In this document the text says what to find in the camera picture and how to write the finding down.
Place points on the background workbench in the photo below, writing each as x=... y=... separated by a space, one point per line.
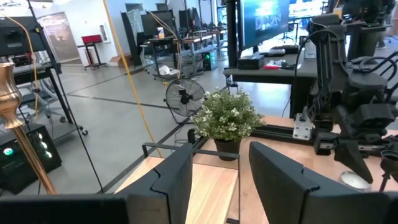
x=161 y=40

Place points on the small computer tower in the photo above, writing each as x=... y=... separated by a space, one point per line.
x=210 y=60

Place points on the white container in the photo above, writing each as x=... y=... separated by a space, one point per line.
x=310 y=49

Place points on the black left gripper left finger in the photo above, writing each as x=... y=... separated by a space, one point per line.
x=174 y=186

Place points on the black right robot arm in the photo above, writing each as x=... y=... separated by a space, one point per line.
x=329 y=62

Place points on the black box device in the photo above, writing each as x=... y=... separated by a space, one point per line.
x=250 y=62

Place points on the large computer monitor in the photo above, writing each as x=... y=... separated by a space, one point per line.
x=264 y=18

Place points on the brown cardboard box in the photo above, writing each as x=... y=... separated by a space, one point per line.
x=119 y=60

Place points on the small red object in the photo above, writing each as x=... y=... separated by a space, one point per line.
x=271 y=67

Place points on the black equipment cart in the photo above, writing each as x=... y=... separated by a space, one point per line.
x=18 y=37

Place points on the dark grey desk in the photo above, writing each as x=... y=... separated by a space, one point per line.
x=258 y=73

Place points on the white plastic bag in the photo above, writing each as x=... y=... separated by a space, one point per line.
x=168 y=70

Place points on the black computer tower with lights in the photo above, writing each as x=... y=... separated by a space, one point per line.
x=28 y=168

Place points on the tall gold candlestick holder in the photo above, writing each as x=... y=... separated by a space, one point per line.
x=9 y=96

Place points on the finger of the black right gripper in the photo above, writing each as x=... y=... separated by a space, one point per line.
x=351 y=152

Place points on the black floor fan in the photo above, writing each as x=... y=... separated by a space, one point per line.
x=185 y=96

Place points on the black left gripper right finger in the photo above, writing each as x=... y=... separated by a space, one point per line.
x=280 y=186

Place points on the red small table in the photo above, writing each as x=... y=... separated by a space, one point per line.
x=91 y=39

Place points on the silver aluminium mounting bracket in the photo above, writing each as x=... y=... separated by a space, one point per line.
x=302 y=127

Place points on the green potted plant black pot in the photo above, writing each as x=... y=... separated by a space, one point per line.
x=227 y=118

